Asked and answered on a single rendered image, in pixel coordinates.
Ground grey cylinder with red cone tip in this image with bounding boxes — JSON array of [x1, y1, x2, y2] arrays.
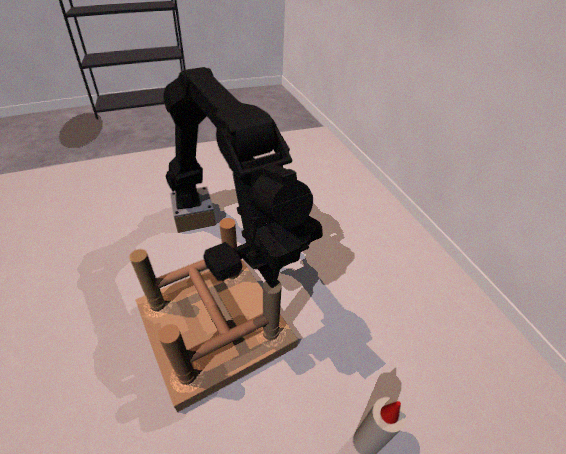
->
[[353, 397, 406, 454]]

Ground brown wooden stool seat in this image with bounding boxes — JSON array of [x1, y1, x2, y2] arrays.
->
[[135, 259, 298, 412]]

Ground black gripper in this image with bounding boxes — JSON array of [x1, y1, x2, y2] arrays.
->
[[203, 207, 323, 288]]

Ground brown wooden stool legs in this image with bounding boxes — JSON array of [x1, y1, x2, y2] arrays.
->
[[129, 218, 282, 385]]

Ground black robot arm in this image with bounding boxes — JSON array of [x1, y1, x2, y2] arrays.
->
[[163, 67, 313, 270]]

